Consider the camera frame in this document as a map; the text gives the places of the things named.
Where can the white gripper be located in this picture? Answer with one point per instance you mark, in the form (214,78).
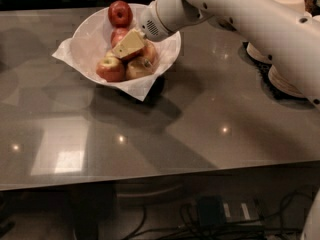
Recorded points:
(150,23)

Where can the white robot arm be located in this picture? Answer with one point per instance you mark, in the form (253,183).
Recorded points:
(290,40)

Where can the red apple top centre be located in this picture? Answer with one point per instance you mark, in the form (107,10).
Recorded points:
(117,35)

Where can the red-yellow apple right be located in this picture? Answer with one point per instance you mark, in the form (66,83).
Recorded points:
(149,52)

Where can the yellow-green apple front right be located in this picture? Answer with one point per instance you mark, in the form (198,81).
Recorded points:
(139,67)

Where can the red apple on rim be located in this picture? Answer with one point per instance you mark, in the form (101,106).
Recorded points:
(120,14)

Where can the red-green apple front left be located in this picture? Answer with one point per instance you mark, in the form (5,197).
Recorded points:
(111,69)

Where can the white paper liner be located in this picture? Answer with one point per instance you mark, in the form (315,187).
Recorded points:
(139,92)

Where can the stack of paper plates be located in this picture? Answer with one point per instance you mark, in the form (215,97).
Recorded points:
(256,55)

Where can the black mat under plates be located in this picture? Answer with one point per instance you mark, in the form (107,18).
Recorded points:
(263,69)

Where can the black power adapter box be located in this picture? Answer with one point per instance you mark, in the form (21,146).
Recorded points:
(210,211)

